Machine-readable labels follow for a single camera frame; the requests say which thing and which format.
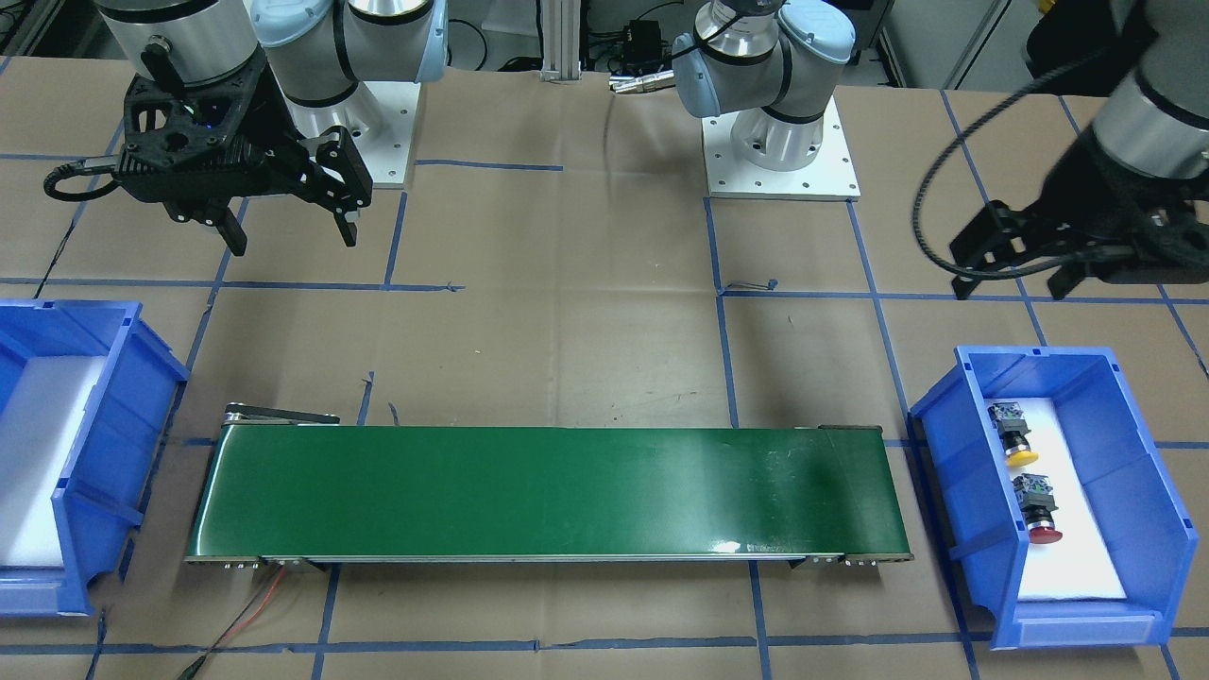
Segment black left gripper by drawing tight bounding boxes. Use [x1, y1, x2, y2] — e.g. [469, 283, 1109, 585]
[949, 127, 1207, 300]

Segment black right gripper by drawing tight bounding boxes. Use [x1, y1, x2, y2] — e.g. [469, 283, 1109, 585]
[125, 42, 374, 257]

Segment yellow push button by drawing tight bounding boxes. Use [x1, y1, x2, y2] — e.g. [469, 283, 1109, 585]
[987, 400, 1039, 468]

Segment red push button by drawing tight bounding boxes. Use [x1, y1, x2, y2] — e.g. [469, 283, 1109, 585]
[1012, 473, 1064, 544]

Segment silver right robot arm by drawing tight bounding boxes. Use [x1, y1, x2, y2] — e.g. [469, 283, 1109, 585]
[65, 1, 449, 255]

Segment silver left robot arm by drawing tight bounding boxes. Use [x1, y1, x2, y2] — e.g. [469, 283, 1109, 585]
[671, 1, 1208, 298]

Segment blue bin with buttons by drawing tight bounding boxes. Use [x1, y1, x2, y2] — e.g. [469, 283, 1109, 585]
[912, 345, 1198, 650]

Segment green conveyor belt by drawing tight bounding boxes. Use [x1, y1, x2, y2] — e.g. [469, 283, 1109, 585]
[184, 420, 912, 564]

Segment white foam pad target bin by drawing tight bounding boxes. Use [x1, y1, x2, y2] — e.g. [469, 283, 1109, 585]
[1, 355, 106, 569]

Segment blue empty bin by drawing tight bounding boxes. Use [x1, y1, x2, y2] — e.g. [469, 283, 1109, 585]
[1, 298, 187, 617]

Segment black electronics box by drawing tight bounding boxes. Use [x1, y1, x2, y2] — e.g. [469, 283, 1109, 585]
[613, 19, 665, 77]

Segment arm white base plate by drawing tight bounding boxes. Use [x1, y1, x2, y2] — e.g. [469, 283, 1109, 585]
[287, 81, 422, 190]
[701, 98, 862, 201]

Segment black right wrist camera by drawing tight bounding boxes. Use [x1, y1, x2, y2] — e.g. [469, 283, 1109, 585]
[112, 145, 247, 203]

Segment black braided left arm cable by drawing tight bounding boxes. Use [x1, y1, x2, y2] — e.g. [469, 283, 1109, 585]
[912, 71, 1134, 281]

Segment aluminium frame post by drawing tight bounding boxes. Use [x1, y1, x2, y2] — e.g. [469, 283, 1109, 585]
[538, 0, 584, 82]

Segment red black conveyor wires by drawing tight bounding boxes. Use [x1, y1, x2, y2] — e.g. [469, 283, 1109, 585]
[177, 565, 294, 680]

